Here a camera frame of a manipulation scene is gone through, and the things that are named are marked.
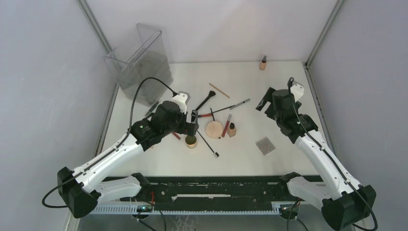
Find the clear acrylic organizer box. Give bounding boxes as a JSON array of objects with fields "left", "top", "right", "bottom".
[{"left": 103, "top": 23, "right": 173, "bottom": 106}]

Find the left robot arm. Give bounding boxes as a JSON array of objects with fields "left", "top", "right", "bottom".
[{"left": 57, "top": 101, "right": 199, "bottom": 218}]

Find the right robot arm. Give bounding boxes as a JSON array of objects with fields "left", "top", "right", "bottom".
[{"left": 256, "top": 88, "right": 378, "bottom": 231}]

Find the orange lip gloss tube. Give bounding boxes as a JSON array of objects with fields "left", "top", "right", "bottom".
[{"left": 172, "top": 132, "right": 181, "bottom": 140}]

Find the dark eyeliner pen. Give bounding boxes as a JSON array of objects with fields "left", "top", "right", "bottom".
[{"left": 145, "top": 101, "right": 159, "bottom": 117}]

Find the grey mascara wand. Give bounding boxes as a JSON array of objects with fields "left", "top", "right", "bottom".
[{"left": 229, "top": 98, "right": 250, "bottom": 110}]

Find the round beige powder puff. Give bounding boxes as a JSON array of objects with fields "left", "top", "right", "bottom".
[{"left": 205, "top": 121, "right": 223, "bottom": 139}]

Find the black powder brush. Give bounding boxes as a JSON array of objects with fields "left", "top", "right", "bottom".
[{"left": 195, "top": 90, "right": 216, "bottom": 111}]

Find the small foundation bottle far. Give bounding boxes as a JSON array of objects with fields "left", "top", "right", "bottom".
[{"left": 259, "top": 55, "right": 267, "bottom": 70}]

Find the wooden stick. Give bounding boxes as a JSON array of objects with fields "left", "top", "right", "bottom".
[{"left": 209, "top": 83, "right": 230, "bottom": 99}]

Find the red lip gloss tube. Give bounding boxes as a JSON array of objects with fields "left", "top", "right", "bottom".
[{"left": 221, "top": 114, "right": 232, "bottom": 138}]

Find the black brow brush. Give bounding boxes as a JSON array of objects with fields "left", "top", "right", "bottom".
[{"left": 197, "top": 131, "right": 219, "bottom": 158}]

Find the grey square sponge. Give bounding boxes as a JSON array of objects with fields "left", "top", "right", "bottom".
[{"left": 255, "top": 137, "right": 276, "bottom": 155}]

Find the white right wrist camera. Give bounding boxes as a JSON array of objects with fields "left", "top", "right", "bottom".
[{"left": 290, "top": 81, "right": 305, "bottom": 102}]

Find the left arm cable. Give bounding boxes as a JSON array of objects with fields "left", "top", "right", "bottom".
[{"left": 41, "top": 77, "right": 179, "bottom": 209}]

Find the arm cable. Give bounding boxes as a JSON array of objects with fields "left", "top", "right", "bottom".
[
  {"left": 41, "top": 77, "right": 179, "bottom": 209},
  {"left": 287, "top": 77, "right": 379, "bottom": 231}
]

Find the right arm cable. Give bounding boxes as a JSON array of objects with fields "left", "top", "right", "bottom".
[{"left": 287, "top": 77, "right": 379, "bottom": 231}]

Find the black mounting rail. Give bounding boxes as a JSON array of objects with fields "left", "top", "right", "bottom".
[{"left": 119, "top": 176, "right": 297, "bottom": 213}]

